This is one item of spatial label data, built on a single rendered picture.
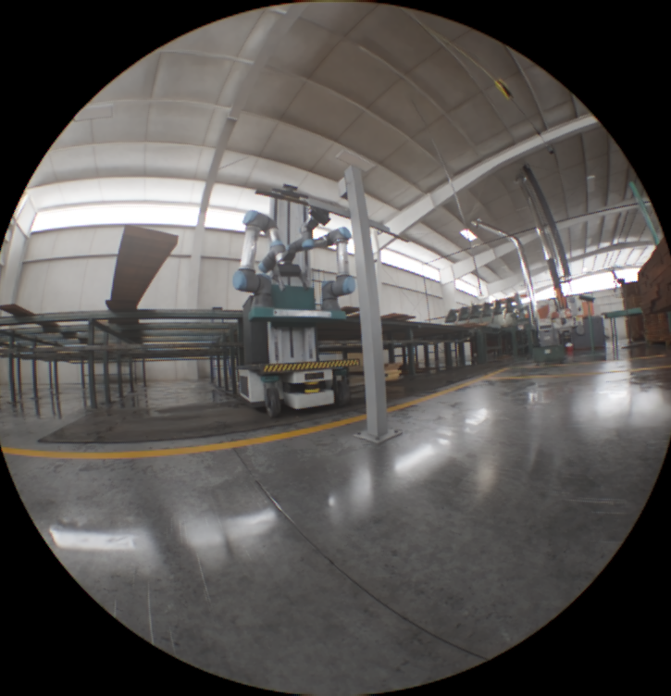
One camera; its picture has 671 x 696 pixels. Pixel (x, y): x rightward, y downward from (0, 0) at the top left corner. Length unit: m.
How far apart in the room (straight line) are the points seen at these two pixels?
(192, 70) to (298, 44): 2.43
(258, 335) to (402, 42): 6.94
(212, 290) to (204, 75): 6.73
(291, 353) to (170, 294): 7.22
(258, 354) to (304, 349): 0.34
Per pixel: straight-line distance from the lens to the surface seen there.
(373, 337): 0.95
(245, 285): 1.46
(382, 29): 6.97
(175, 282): 8.79
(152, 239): 1.17
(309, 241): 1.52
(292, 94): 7.27
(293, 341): 1.76
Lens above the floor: 0.32
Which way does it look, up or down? 3 degrees up
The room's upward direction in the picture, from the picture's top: 4 degrees counter-clockwise
